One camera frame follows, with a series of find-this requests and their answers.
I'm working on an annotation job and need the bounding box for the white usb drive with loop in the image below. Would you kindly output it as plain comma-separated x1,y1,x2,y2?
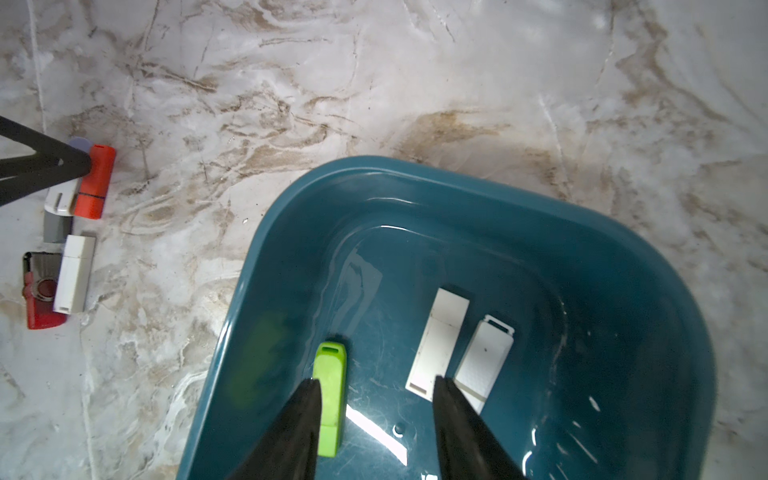
453,314,515,415

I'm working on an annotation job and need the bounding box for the grey usb flash drive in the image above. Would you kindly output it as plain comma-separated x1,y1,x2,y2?
43,210,73,244

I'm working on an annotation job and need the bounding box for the teal plastic storage box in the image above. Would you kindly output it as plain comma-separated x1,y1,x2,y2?
178,157,715,479

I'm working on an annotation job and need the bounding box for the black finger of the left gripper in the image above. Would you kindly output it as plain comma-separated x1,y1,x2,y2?
1,117,91,168
1,161,91,206

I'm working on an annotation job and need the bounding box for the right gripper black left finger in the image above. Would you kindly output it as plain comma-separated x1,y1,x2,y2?
228,379,322,480

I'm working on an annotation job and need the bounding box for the red swivel usb flash drive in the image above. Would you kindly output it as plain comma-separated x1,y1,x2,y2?
22,252,67,330

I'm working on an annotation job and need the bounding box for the white lavender usb flash drive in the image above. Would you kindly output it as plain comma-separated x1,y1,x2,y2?
44,137,93,217

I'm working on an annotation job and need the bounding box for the green usb flash drive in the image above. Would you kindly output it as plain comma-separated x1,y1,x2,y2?
312,341,347,458

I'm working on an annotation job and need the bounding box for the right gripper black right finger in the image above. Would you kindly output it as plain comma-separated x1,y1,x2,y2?
433,376,525,479

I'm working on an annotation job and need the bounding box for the small white usb flash drive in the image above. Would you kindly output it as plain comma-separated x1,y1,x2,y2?
53,235,96,315

